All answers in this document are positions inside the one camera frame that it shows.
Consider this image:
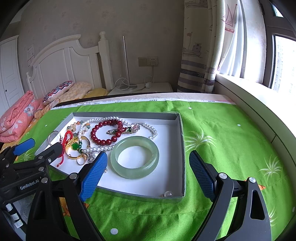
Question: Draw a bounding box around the beige wall socket plate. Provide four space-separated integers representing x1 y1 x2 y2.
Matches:
138 57 159 67

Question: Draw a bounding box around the white charging cable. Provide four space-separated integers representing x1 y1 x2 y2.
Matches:
114 66 155 91

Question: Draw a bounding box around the flower safety pin brooch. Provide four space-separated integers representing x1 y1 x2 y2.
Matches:
106 123 140 135

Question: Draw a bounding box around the embroidered blue red pillow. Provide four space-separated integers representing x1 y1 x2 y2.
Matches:
43 80 74 105

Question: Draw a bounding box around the pale green jade bangle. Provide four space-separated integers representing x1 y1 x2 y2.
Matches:
110 136 159 179

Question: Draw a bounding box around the large pearl earring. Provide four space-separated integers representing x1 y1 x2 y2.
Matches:
160 191 173 198

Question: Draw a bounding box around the grey shallow cardboard tray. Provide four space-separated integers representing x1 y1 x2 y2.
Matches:
37 112 186 201

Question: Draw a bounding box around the green patterned tablecloth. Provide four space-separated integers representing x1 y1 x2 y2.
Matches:
22 101 295 240

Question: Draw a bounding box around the gold mesh bangle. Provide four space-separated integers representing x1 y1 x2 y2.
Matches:
65 137 87 160

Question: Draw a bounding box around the white wardrobe door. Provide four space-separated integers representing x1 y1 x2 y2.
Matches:
0 35 24 115

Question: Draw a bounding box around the dark red bead bracelet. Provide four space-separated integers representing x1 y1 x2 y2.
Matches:
90 119 125 147

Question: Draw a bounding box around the silver rhinestone pearl brooch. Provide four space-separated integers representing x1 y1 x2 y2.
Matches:
87 151 108 173

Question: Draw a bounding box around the white floor lamp pole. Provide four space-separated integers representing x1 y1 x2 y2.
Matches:
122 36 130 85

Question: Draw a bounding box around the white pearl necklace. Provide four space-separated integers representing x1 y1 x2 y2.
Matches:
77 116 159 155

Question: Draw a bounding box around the red braided cord bracelet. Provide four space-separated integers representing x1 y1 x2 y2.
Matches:
56 130 74 168

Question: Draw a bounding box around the white bedside table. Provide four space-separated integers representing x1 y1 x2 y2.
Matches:
108 82 173 95

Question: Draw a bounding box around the striped printed curtain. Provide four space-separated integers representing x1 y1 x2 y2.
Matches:
177 0 239 93

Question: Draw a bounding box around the pastel multicolour bead bracelet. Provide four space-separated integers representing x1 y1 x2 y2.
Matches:
67 120 91 138

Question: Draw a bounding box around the pink folded quilt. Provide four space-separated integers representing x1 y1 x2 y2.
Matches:
1 90 44 143

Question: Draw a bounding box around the yellow orange pillow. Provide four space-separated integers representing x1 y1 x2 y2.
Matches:
34 82 92 119

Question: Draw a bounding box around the white wooden headboard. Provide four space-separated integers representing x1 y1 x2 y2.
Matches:
26 31 114 98

